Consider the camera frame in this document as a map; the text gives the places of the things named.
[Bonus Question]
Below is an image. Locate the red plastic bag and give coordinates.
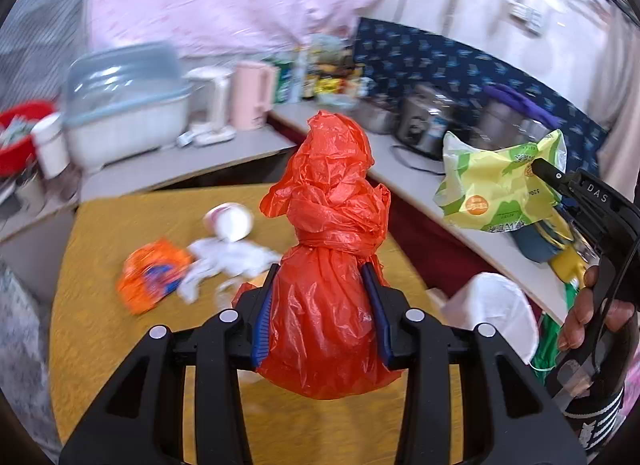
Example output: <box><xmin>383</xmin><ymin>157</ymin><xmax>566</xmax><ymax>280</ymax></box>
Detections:
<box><xmin>256</xmin><ymin>111</ymin><xmax>401</xmax><ymax>400</ymax></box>

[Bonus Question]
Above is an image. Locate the yellow green snack bag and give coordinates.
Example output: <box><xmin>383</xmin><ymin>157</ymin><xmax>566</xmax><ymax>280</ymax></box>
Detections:
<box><xmin>434</xmin><ymin>129</ymin><xmax>566</xmax><ymax>233</ymax></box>

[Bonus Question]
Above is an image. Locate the white trash bag bin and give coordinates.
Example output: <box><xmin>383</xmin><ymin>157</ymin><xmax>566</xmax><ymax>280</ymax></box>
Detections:
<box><xmin>442</xmin><ymin>272</ymin><xmax>539</xmax><ymax>364</ymax></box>

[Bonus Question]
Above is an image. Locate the right hand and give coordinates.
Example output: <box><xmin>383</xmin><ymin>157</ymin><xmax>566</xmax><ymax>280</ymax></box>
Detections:
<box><xmin>558</xmin><ymin>266</ymin><xmax>636</xmax><ymax>351</ymax></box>

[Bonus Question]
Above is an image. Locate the white crumpled tissue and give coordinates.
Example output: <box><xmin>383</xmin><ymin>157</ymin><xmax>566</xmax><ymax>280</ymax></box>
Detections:
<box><xmin>177</xmin><ymin>237</ymin><xmax>282</xmax><ymax>303</ymax></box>

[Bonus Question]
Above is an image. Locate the small orange snack wrapper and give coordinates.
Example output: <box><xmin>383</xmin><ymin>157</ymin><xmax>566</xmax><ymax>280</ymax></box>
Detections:
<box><xmin>117</xmin><ymin>237</ymin><xmax>193</xmax><ymax>315</ymax></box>

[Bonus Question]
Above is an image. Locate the pink paper cup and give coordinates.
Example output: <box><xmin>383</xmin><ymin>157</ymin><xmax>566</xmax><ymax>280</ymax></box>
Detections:
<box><xmin>203</xmin><ymin>202</ymin><xmax>254</xmax><ymax>243</ymax></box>

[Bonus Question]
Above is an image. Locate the yellow patterned tablecloth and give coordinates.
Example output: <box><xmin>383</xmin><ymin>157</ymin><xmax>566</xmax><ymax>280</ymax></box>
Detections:
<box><xmin>48</xmin><ymin>183</ymin><xmax>467</xmax><ymax>465</ymax></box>

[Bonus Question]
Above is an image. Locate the silver rice cooker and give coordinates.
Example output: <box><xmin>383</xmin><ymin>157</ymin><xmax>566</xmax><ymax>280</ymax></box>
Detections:
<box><xmin>395</xmin><ymin>84</ymin><xmax>457</xmax><ymax>160</ymax></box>

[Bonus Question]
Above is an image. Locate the small steel pot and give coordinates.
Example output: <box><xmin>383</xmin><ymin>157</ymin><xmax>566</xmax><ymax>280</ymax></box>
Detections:
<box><xmin>352</xmin><ymin>94</ymin><xmax>398</xmax><ymax>135</ymax></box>

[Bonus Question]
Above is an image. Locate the large steel steamer pot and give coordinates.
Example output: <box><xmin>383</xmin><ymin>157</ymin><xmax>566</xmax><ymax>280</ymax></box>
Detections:
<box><xmin>470</xmin><ymin>98</ymin><xmax>552</xmax><ymax>151</ymax></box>

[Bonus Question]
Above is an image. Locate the white electric kettle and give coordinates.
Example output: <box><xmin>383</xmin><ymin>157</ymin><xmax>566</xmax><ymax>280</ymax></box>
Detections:
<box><xmin>177</xmin><ymin>66</ymin><xmax>236</xmax><ymax>148</ymax></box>

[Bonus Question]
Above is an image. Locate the green tin can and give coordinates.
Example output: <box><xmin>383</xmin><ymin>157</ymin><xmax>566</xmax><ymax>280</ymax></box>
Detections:
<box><xmin>272</xmin><ymin>60</ymin><xmax>294</xmax><ymax>104</ymax></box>

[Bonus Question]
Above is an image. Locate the purple cloth on pot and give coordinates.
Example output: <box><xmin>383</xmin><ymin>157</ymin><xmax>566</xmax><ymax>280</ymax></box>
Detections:
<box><xmin>483</xmin><ymin>84</ymin><xmax>561</xmax><ymax>130</ymax></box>

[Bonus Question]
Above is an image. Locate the white dish rack grey lid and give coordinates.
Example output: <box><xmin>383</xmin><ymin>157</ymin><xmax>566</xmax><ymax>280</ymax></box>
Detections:
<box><xmin>61</xmin><ymin>42</ymin><xmax>191</xmax><ymax>173</ymax></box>

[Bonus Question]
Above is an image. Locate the pink electric kettle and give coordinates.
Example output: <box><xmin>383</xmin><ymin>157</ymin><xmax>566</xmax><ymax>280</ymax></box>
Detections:
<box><xmin>230</xmin><ymin>60</ymin><xmax>278</xmax><ymax>132</ymax></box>

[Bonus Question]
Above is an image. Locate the white lidded cup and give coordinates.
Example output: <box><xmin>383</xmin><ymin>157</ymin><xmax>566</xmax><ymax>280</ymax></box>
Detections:
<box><xmin>30</xmin><ymin>112</ymin><xmax>70</xmax><ymax>179</ymax></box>

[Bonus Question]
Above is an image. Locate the red plastic basin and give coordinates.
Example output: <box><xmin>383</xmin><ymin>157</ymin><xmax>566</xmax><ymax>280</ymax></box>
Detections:
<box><xmin>0</xmin><ymin>100</ymin><xmax>55</xmax><ymax>178</ymax></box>

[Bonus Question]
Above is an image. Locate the blue patterned cloth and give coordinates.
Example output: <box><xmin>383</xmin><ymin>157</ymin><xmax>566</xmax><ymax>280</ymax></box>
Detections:
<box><xmin>354</xmin><ymin>18</ymin><xmax>608</xmax><ymax>176</ymax></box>

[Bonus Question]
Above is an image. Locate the black power cable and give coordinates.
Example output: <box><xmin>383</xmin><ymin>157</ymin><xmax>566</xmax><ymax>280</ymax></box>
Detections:
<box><xmin>390</xmin><ymin>144</ymin><xmax>446</xmax><ymax>177</ymax></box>

